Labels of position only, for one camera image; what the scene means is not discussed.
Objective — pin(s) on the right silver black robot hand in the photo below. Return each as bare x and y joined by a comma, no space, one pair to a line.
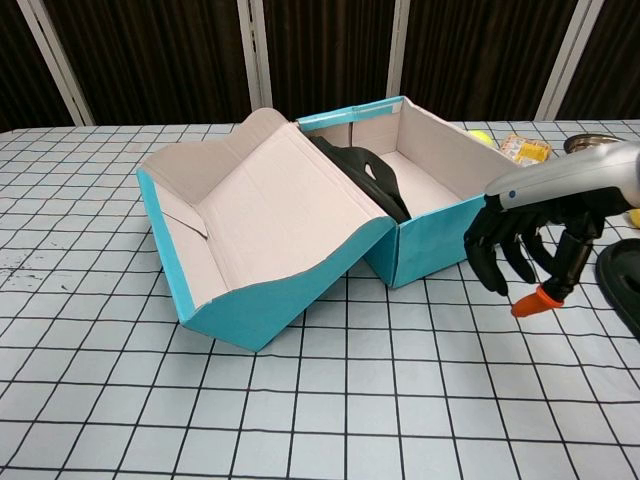
575,175

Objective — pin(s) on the light blue cardboard shoe box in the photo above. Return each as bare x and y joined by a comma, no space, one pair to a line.
270,220

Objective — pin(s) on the yellow snack packet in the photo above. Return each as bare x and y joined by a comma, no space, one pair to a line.
527,149

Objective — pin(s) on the stainless steel bowl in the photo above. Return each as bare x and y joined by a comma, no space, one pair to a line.
590,142

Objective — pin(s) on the yellow pear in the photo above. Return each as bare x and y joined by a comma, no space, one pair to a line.
635,217

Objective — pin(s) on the yellow-green tennis ball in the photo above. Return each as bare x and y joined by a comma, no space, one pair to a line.
480,137

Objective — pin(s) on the white black checked tablecloth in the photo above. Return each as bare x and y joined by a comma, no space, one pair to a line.
250,410

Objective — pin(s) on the dark pleated backdrop curtain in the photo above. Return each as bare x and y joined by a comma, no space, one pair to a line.
150,50

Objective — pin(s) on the white screen frame post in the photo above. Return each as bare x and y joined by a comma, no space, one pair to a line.
567,60
55,60
255,55
404,50

